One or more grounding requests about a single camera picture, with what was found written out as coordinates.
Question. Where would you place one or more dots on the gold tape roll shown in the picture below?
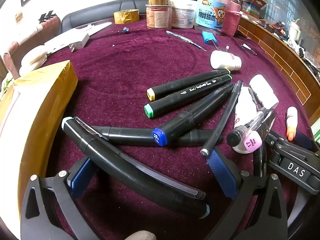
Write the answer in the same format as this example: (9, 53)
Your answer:
(126, 17)

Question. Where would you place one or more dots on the white plastic jar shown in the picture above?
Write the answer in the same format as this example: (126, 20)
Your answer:
(183, 15)

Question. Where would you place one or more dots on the white plug adapter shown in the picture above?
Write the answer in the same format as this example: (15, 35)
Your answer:
(80, 41)

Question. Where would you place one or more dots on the black clips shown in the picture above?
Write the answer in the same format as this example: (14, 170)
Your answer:
(46, 16)

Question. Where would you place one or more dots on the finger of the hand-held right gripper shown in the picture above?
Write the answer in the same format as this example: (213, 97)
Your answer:
(303, 140)
(268, 125)

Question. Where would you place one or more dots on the orange white highlighter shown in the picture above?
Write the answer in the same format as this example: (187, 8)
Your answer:
(292, 120)

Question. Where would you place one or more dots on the wooden sideboard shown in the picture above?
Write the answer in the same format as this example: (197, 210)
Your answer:
(275, 52)

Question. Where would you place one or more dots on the yellow cap black marker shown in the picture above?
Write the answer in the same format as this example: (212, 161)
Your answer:
(185, 82)

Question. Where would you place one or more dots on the pink knit covered bottle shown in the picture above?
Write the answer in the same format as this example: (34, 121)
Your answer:
(232, 17)

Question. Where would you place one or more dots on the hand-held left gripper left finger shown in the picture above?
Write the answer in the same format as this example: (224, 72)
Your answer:
(81, 177)

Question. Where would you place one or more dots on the blue battery pack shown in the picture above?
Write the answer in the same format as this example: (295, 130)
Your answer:
(208, 38)

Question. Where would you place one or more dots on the amber jar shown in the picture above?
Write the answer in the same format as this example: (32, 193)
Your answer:
(158, 17)

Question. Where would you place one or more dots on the thin black pen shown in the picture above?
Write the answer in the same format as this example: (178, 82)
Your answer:
(222, 120)

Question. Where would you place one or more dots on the white green kettle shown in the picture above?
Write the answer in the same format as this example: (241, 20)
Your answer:
(295, 30)

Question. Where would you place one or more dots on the brown chair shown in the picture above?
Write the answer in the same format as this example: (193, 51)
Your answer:
(15, 52)

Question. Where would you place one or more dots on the clear jar blue label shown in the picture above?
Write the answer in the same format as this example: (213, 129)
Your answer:
(210, 15)

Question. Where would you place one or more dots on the green cloth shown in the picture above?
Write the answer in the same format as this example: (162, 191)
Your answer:
(5, 83)

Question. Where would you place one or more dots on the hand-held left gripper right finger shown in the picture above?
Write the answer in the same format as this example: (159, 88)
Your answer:
(222, 175)

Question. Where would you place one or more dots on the pink cap marker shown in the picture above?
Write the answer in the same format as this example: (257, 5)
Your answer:
(252, 141)

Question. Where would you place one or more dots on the clear gel pen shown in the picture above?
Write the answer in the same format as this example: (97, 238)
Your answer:
(246, 127)

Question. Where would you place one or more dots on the white bottle red label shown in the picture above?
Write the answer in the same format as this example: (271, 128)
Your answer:
(222, 60)

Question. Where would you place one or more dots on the nail clipper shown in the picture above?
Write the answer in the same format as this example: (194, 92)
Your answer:
(247, 47)

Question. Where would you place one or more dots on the plain white bottle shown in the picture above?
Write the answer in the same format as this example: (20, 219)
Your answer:
(243, 105)
(262, 90)

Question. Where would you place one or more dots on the dark translucent pen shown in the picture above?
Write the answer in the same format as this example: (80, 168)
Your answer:
(175, 183)

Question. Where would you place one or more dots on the gold wall plaque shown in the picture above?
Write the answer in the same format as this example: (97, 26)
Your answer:
(19, 17)

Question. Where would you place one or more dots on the plain black marker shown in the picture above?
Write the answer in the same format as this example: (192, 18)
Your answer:
(130, 136)

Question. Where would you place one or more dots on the colourful cardboard box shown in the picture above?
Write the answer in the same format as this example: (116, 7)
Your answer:
(255, 6)

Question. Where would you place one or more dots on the maroon velvet tablecloth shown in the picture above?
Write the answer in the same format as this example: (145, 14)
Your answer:
(120, 62)

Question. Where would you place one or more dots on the green cap black marker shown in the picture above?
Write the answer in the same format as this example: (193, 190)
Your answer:
(185, 96)

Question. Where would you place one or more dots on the person's left hand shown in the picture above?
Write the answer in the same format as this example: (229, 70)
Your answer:
(140, 235)

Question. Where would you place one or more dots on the black leather sofa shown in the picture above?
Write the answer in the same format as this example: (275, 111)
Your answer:
(82, 15)

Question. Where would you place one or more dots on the light blue cap black marker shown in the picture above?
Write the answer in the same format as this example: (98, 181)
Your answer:
(112, 160)

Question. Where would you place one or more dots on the gold cardboard box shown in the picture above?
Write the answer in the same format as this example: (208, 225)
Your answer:
(45, 100)

